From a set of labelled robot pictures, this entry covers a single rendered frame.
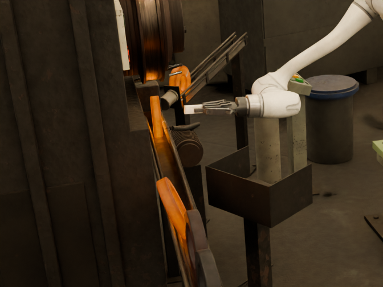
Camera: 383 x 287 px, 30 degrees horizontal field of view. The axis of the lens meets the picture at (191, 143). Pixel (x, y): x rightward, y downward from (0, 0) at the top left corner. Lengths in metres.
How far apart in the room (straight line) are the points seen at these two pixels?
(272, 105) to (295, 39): 2.16
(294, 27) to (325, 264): 2.15
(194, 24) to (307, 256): 2.60
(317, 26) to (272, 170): 1.65
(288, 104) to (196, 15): 2.64
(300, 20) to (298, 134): 1.45
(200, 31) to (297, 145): 1.96
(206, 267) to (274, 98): 1.18
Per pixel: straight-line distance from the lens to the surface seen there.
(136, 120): 2.27
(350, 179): 3.82
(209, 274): 1.65
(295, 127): 3.52
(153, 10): 2.36
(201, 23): 5.29
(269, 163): 3.50
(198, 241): 1.79
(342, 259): 3.12
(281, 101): 2.72
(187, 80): 3.19
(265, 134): 3.44
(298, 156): 3.58
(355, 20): 2.74
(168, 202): 1.96
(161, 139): 2.67
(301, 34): 4.86
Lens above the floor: 1.63
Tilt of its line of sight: 22 degrees down
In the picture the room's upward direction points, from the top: 5 degrees counter-clockwise
